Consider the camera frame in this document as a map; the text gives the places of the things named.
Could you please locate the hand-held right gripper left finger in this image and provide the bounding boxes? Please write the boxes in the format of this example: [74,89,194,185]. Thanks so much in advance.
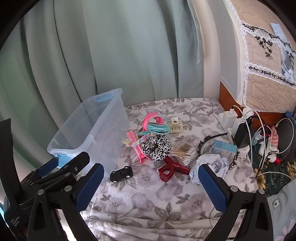
[26,163,105,241]

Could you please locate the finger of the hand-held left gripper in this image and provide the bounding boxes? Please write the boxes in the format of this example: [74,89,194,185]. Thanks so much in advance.
[35,152,90,193]
[29,158,61,184]

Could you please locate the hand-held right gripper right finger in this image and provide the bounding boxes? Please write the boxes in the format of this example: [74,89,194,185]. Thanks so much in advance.
[198,163,274,241]

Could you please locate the white paper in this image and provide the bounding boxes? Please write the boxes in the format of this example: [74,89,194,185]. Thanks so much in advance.
[190,154,229,184]

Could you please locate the black toy car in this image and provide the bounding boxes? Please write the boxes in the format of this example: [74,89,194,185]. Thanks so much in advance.
[109,166,134,183]

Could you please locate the red hair claw clip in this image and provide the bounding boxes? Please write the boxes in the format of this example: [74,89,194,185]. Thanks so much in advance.
[158,156,191,182]

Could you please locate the small blue box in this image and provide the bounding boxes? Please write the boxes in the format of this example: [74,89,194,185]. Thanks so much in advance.
[211,139,237,159]

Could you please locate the clear plastic storage container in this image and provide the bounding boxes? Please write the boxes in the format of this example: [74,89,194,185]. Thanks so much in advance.
[47,88,130,179]

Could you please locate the bag of cotton swabs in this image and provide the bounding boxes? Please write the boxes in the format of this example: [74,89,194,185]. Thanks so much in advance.
[170,140,199,168]

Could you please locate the black studded headband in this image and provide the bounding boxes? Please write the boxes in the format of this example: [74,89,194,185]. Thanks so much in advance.
[198,132,238,167]

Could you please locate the pink hair roller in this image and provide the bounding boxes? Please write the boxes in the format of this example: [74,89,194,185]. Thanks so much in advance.
[127,131,148,165]

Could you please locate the black and white scrunchie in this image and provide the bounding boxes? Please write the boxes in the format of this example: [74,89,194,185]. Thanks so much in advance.
[141,136,171,162]

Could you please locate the pastel braided hair tie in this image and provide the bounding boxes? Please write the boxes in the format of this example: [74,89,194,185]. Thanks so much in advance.
[122,133,153,147]

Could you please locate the cream plug adapter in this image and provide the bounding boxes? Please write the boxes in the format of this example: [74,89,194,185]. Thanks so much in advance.
[168,117,184,133]

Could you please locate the pink hair ties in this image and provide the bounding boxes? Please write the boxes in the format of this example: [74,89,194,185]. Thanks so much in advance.
[142,112,166,132]

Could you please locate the teal hair ties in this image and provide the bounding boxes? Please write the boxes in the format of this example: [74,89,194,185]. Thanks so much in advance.
[139,117,170,137]

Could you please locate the dark floral sheet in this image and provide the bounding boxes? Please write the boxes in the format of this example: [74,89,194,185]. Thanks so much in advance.
[251,160,296,197]

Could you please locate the grey floral blanket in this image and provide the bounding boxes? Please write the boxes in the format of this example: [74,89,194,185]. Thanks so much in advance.
[79,97,259,241]

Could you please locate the white power strip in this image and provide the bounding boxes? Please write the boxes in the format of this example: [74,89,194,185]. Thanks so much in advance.
[217,110,252,160]

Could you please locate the black charger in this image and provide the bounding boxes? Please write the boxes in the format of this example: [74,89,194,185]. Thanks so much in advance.
[233,118,255,149]

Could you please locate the white bottle red cap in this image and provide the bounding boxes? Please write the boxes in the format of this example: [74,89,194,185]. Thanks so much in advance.
[259,141,282,165]

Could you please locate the light blue printed cloth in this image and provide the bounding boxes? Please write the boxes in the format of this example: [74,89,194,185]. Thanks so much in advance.
[266,178,296,241]

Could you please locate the white charger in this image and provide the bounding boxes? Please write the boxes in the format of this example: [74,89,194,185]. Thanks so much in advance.
[222,110,238,128]

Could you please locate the pink chevron cloth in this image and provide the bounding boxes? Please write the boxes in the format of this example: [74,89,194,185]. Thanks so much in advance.
[266,127,281,151]

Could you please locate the dark grey pouch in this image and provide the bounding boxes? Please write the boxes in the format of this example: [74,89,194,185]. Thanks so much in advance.
[276,118,296,163]

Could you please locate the beige quilted lace cover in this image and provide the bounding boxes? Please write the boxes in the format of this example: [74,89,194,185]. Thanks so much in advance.
[223,0,296,114]

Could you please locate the pale green curtain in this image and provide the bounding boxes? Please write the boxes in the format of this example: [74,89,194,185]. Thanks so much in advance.
[0,0,206,163]

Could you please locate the white charging cable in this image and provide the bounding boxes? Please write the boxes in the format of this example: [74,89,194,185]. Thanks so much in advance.
[232,105,262,151]
[253,118,296,183]

